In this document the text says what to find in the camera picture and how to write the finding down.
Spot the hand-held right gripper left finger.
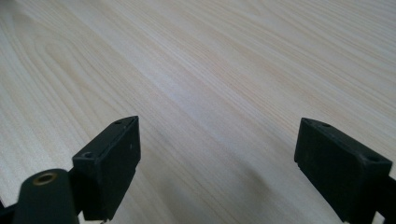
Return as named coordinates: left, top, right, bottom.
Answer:
left=71, top=115, right=142, bottom=222

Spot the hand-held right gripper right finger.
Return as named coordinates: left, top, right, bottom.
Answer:
left=293, top=117, right=393, bottom=224

